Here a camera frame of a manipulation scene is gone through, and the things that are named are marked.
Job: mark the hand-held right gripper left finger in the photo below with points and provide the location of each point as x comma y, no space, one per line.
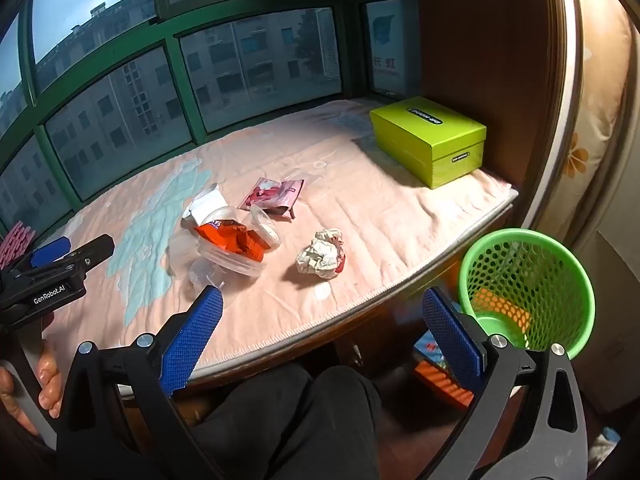
195,340

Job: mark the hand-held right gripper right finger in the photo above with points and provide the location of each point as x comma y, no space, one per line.
450,340

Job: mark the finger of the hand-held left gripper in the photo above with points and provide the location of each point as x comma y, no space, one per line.
92,251
50,251

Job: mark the white translucent plastic lid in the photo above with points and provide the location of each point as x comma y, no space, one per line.
187,272

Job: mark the clear plastic container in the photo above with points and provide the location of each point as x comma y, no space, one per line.
235,267

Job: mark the green mesh plastic wastebasket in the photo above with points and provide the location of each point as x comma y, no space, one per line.
550,310

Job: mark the orange and white snack wrapper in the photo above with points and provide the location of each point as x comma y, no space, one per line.
225,237

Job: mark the small clear plastic cup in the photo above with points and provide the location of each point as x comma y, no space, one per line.
265,227

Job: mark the white paper ball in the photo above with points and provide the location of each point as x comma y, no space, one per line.
320,255

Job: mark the pink snack wrapper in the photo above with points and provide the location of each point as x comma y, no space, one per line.
270,192

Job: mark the person's left hand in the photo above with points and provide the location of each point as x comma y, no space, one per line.
50,385

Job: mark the colourful printed box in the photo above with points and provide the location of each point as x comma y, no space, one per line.
430,360

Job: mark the pink plastic item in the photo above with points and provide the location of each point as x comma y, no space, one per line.
15,242

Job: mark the person's black trousers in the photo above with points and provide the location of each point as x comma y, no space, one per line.
300,420

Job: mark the pink and teal printed blanket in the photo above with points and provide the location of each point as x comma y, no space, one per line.
350,220

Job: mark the lime green cardboard box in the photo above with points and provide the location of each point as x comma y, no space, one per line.
425,135

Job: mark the floral cream curtain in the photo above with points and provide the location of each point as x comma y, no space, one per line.
600,110

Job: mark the brown wooden wardrobe panel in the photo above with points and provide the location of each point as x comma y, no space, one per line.
500,60

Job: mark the outdoor air conditioner unit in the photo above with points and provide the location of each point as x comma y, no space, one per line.
326,45

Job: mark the green window frame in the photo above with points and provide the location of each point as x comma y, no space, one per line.
170,45

